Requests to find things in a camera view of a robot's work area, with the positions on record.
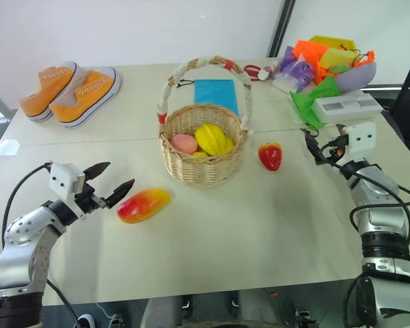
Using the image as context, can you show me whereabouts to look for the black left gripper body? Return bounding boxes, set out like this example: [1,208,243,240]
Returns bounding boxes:
[74,183,109,217]

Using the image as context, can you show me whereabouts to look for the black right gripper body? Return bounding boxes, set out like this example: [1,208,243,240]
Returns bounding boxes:
[322,134,350,164]

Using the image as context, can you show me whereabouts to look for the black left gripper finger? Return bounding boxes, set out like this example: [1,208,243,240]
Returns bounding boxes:
[107,178,136,208]
[82,161,112,182]

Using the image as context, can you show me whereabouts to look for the green oval object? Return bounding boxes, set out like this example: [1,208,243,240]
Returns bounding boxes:
[328,63,353,75]

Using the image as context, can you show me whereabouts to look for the white electronic device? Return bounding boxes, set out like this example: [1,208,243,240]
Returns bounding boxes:
[309,93,384,124]

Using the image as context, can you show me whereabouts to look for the red yellow toy mango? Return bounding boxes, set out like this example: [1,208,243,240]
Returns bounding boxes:
[116,187,172,225]

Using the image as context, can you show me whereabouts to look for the green cloth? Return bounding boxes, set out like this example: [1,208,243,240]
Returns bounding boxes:
[289,75,342,131]

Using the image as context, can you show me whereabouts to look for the red toy strawberry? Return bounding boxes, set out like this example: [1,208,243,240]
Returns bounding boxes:
[258,142,283,172]

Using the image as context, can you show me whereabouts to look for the lilac plastic bowl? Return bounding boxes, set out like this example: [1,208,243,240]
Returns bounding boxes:
[332,61,378,94]

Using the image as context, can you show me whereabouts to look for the clear plastic bag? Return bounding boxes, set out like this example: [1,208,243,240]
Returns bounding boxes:
[271,72,300,94]

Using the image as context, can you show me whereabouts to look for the orange canvas sneaker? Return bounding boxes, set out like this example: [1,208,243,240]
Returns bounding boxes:
[49,66,123,130]
[18,60,82,123]

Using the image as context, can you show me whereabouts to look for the purple plush toy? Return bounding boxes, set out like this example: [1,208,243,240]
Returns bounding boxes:
[276,45,318,93]

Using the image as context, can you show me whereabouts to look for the yellow sponge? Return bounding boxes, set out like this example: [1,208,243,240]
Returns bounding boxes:
[318,47,359,70]

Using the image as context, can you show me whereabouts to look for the pink toy peach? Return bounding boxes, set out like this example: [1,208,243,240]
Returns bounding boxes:
[171,133,198,155]

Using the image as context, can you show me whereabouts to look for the small white bottle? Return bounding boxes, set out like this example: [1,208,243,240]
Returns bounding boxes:
[257,64,277,81]

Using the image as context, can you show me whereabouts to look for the yellow plastic box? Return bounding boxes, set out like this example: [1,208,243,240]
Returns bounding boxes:
[308,34,357,53]

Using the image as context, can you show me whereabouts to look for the yellow toy starfruit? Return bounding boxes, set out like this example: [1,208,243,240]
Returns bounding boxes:
[194,124,236,156]

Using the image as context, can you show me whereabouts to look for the white round floor device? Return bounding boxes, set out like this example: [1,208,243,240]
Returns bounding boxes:
[75,313,97,328]

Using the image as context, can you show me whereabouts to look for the grey rounded robot leg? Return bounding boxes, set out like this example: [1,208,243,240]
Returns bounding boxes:
[139,295,193,328]

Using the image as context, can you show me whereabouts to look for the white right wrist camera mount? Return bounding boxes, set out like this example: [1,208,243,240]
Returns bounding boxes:
[341,121,378,162]

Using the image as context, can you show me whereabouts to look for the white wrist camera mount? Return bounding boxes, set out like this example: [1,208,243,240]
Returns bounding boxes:
[341,121,378,162]
[48,162,87,203]

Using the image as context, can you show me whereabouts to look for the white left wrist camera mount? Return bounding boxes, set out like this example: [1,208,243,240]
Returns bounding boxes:
[48,162,87,203]

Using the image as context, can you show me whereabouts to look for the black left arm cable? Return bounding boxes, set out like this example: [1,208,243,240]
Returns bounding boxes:
[1,162,55,248]

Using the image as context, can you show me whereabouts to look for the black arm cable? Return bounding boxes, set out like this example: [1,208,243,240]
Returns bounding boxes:
[1,162,55,248]
[318,140,410,245]

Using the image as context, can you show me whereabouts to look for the wicker basket with handle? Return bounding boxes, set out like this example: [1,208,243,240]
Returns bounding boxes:
[156,55,254,189]

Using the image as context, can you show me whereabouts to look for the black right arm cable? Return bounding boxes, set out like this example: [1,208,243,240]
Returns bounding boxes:
[318,140,410,245]

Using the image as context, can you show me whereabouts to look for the thin black cable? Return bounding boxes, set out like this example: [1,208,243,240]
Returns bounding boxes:
[45,279,82,328]

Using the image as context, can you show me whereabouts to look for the blue drawstring pouch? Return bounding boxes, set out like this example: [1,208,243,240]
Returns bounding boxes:
[176,78,241,118]

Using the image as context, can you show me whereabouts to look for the dark window frame post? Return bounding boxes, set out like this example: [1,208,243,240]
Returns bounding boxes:
[267,0,297,58]

